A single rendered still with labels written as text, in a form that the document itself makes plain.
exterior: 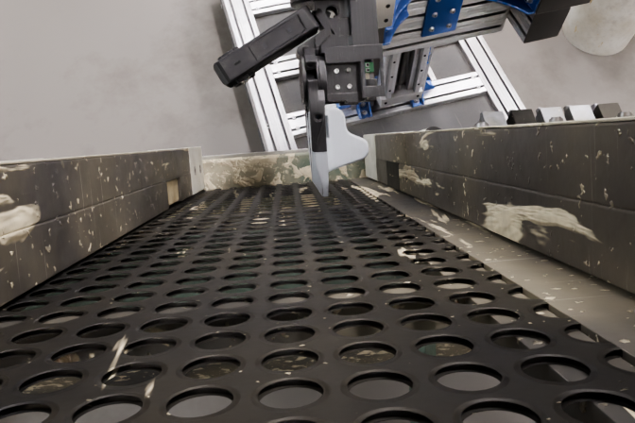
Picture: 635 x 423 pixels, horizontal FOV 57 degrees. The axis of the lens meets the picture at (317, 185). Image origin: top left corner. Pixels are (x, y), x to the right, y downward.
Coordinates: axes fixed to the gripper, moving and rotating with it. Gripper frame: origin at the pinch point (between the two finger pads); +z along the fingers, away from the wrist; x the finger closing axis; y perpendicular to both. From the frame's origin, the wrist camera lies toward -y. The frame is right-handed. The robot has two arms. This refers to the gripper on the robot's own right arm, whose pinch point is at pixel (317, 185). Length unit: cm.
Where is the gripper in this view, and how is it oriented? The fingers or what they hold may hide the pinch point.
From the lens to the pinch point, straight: 62.3
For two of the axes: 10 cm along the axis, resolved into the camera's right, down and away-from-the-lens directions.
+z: 0.7, 9.9, 0.9
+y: 9.9, -0.8, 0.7
